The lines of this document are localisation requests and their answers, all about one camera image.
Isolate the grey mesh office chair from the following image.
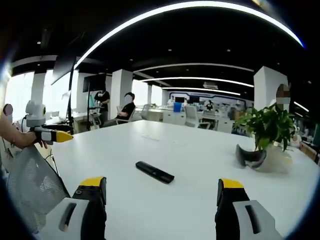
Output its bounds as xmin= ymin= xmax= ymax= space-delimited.
xmin=6 ymin=144 xmax=71 ymax=235

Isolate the black remote control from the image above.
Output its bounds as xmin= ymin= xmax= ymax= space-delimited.
xmin=135 ymin=161 xmax=175 ymax=185

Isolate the black light stand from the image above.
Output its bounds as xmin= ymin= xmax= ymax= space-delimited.
xmin=65 ymin=56 xmax=78 ymax=136

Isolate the white office chair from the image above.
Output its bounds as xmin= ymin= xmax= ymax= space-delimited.
xmin=115 ymin=104 xmax=137 ymax=125
xmin=183 ymin=104 xmax=211 ymax=130

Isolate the black wall screen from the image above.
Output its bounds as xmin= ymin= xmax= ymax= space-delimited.
xmin=83 ymin=74 xmax=107 ymax=92

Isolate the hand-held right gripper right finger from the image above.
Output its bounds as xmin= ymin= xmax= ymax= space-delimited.
xmin=214 ymin=178 xmax=283 ymax=240

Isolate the black cable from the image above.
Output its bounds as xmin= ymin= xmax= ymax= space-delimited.
xmin=44 ymin=144 xmax=60 ymax=176

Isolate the person's left hand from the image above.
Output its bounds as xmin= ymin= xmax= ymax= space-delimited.
xmin=31 ymin=138 xmax=48 ymax=150

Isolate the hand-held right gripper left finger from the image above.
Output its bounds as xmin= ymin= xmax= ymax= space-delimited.
xmin=39 ymin=176 xmax=108 ymax=240

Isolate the black curved headset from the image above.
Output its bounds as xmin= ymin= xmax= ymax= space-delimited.
xmin=235 ymin=143 xmax=267 ymax=169

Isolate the green potted plant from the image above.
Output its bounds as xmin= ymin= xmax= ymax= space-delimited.
xmin=234 ymin=101 xmax=296 ymax=173

